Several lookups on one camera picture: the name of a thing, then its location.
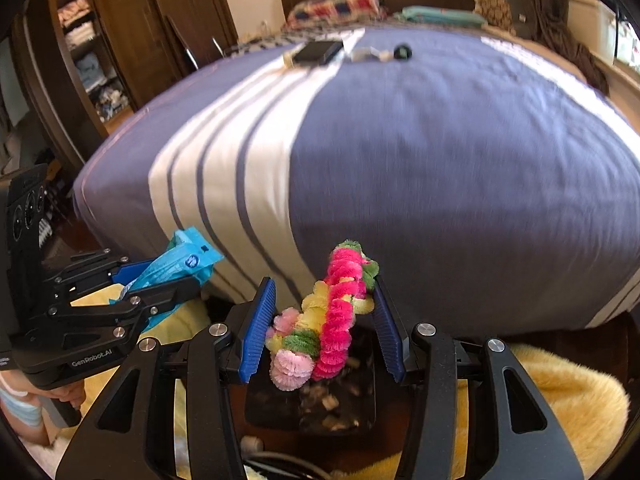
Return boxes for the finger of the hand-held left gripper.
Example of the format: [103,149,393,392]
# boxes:
[47,275,208,342]
[46,248,158,292]

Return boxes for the mixed folded clothes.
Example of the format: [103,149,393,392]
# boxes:
[94,84,134,121]

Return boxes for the colourful pipe cleaner garland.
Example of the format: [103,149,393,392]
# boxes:
[264,239,381,392]

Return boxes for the plaid pillow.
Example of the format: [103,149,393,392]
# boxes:
[287,0,389,29]

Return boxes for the black square box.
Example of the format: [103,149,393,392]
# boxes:
[292,39,346,66]

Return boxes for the pink folded clothes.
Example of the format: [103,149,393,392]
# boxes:
[57,0,94,26]

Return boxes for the person's left hand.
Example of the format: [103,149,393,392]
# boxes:
[47,384,87,412]

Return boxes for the teal pillow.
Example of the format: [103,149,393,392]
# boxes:
[392,5,489,29]

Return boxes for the white storage box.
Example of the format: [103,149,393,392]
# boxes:
[567,0,619,64]

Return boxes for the brown curtain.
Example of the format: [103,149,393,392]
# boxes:
[520,0,612,94]

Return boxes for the grey patterned bedsheet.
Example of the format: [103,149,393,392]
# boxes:
[222,27,367,57]

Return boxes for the light blue face mask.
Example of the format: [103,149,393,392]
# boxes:
[0,372,41,429]

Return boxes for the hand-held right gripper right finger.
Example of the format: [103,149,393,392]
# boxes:
[372,275,586,480]

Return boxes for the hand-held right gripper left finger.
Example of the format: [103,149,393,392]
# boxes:
[55,276,277,480]

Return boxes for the white folded clothes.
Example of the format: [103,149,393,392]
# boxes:
[64,24,101,51]

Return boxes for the yellow fluffy rug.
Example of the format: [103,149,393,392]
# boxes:
[75,284,632,480]

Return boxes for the light blue folded clothes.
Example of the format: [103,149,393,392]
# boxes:
[74,54,114,86]

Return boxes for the blue white striped blanket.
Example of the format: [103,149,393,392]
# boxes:
[72,26,640,342]

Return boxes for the blue plastic packet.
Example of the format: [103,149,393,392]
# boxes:
[108,228,226,329]

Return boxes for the window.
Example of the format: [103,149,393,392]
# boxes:
[614,5,640,67]

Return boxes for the wooden wardrobe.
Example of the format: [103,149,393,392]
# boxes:
[0,0,239,172]

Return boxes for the brown patterned cushion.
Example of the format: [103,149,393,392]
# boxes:
[472,0,527,37]

